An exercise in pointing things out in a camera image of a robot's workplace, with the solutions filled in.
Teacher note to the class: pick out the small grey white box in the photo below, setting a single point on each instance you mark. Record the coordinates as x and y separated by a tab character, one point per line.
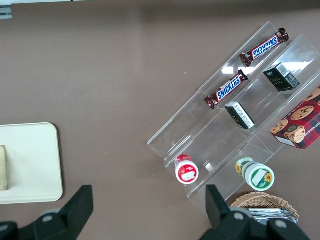
5	12

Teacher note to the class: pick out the small black box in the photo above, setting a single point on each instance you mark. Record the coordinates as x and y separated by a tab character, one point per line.
280	80
240	116

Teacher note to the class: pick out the triangle sandwich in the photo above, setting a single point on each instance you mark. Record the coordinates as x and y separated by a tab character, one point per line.
3	170

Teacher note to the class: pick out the light wicker basket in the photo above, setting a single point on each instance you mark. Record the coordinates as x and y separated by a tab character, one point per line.
262	200

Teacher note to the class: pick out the green lid white jar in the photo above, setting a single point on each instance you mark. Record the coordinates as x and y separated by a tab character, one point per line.
257	176

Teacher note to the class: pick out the cream plastic tray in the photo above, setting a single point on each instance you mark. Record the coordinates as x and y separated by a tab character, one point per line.
30	162

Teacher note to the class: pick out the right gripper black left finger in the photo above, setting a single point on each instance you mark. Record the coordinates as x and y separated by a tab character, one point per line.
67	215

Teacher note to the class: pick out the red lid white jar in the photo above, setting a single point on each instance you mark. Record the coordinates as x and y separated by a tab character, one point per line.
186	172

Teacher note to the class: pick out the clear acrylic stepped shelf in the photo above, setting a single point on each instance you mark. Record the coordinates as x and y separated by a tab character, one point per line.
190	140

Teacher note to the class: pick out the snickers chocolate bar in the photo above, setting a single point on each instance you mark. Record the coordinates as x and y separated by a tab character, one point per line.
226	92
265	47

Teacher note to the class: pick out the red tartan cookie box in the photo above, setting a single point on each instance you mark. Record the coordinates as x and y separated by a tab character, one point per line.
300	125

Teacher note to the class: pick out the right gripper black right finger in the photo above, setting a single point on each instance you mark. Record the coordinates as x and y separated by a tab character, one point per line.
232	225

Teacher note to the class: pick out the aluminium foil tray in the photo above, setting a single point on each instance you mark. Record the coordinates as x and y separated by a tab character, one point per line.
272	213

